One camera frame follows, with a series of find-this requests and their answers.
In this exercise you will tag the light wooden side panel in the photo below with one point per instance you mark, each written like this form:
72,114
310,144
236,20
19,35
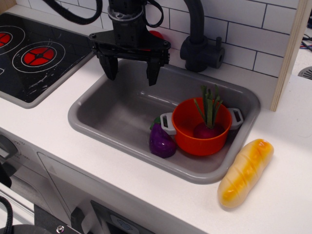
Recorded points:
298,28

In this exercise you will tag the grey plastic sink basin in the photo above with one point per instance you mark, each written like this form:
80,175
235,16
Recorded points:
119,113

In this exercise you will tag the black toy stovetop red burners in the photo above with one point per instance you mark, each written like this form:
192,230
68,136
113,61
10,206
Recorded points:
36,58

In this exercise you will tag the purple toy eggplant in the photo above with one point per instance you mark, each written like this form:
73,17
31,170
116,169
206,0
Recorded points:
160,143

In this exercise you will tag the black robot base with screw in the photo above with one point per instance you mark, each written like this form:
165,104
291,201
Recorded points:
51,225

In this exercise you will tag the white toy oven front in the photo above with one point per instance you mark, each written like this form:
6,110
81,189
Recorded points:
29,173

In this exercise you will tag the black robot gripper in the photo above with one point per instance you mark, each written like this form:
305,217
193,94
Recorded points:
130,39

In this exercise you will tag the orange toy pot grey handles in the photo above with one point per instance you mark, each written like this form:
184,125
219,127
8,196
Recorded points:
192,135

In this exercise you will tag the dark grey toy faucet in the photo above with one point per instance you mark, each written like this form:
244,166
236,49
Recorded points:
197,53

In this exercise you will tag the purple toy beet green stems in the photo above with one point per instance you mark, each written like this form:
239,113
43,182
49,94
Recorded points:
208,112

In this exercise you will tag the round metal vent grille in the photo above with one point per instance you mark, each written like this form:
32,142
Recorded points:
306,73

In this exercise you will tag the toy bread loaf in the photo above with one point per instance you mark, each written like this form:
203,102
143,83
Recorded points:
244,173

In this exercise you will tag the red toy tomato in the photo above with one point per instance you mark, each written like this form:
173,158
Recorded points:
156,34

